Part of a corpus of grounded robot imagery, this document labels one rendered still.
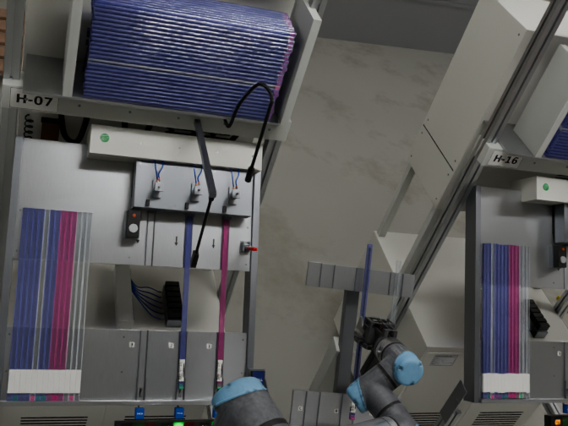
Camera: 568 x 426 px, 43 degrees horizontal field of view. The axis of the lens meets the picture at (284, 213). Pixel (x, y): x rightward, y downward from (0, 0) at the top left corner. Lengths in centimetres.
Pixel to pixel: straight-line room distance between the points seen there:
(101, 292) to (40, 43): 85
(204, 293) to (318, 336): 103
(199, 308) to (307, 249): 150
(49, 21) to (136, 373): 97
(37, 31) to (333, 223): 248
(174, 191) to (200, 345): 45
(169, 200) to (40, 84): 46
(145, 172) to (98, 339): 48
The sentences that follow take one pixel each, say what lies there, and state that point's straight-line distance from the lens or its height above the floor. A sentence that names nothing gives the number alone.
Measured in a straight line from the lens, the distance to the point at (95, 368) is 208.
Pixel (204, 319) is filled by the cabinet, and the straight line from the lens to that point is 249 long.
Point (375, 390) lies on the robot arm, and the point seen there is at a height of 109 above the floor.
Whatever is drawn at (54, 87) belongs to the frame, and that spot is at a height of 139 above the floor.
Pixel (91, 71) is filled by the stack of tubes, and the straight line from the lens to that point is 193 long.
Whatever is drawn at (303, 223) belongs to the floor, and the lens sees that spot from 409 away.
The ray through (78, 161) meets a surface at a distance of 212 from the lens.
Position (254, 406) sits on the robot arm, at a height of 119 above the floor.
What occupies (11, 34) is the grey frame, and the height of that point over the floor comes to 150.
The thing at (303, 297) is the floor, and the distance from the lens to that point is 363.
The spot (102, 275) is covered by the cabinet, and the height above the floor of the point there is 62.
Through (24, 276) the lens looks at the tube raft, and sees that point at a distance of 206.
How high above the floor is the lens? 239
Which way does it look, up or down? 35 degrees down
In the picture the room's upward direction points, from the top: 19 degrees clockwise
